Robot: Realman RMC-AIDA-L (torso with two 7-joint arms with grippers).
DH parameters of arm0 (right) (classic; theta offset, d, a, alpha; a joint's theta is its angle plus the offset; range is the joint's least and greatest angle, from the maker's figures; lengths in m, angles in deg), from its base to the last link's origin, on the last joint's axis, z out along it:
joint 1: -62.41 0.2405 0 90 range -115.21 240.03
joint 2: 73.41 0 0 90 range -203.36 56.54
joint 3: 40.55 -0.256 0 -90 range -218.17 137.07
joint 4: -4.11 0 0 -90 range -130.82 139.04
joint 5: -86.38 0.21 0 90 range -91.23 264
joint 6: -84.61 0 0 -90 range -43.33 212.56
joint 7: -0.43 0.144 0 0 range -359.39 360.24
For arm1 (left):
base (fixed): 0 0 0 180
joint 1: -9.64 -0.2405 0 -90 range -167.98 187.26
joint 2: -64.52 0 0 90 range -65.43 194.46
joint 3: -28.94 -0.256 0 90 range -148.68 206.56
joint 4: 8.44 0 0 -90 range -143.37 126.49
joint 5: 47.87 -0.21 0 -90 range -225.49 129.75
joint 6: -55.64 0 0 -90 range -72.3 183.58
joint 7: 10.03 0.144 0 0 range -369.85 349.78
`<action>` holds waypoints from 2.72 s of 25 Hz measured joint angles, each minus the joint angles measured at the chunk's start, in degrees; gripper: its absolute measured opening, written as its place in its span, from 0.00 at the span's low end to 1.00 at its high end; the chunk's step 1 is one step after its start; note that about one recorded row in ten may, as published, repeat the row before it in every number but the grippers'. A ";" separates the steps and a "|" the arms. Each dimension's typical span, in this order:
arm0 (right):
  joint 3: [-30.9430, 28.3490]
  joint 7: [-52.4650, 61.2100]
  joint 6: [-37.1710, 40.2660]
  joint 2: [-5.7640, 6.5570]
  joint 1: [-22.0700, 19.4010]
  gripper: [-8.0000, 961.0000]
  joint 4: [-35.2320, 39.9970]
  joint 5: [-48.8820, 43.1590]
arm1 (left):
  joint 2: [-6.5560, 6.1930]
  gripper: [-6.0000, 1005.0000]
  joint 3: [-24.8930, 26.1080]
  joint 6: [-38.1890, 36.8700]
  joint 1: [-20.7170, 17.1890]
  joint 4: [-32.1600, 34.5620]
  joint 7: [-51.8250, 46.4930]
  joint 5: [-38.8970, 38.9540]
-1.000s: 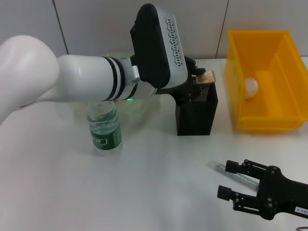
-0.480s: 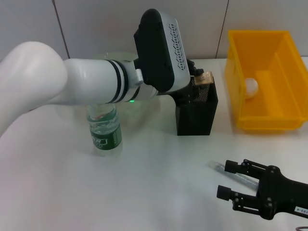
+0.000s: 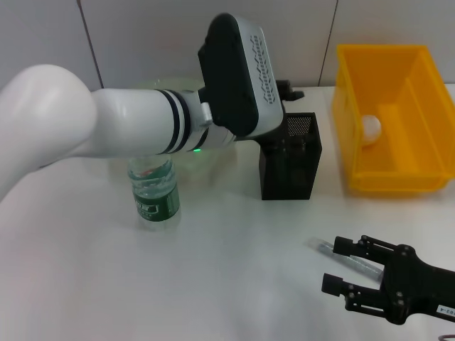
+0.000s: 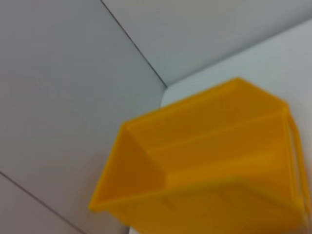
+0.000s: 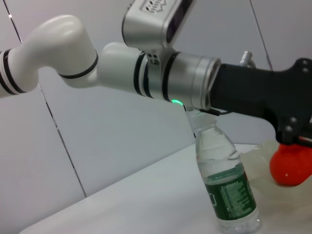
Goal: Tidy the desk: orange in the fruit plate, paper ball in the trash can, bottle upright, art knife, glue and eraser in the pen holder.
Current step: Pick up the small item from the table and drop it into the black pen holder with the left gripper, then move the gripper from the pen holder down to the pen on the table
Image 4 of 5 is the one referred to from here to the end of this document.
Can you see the yellow plastic bin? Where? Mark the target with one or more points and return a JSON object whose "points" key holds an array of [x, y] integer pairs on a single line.
{"points": [[207, 158]]}

